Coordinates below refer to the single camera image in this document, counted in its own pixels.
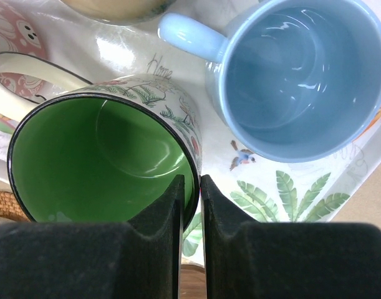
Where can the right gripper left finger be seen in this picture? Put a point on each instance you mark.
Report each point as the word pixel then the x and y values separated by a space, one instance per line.
pixel 139 258

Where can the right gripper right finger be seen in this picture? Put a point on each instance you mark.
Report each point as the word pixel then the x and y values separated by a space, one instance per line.
pixel 245 258

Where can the floral serving tray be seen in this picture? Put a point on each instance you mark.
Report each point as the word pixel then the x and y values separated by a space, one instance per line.
pixel 98 51

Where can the green floral mug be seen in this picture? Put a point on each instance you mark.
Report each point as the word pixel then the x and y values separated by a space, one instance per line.
pixel 96 152

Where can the woven rattan coaster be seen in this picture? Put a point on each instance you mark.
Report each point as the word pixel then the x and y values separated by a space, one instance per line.
pixel 10 209

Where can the light wood round coaster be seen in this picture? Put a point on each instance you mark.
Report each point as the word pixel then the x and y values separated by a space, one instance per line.
pixel 192 282

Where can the light blue cup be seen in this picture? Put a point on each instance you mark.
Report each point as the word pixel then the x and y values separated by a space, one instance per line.
pixel 295 81

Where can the tan wooden cup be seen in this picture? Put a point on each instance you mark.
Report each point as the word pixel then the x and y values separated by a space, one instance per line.
pixel 120 12

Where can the red pink mug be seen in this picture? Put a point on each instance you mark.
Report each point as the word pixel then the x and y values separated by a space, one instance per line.
pixel 17 34

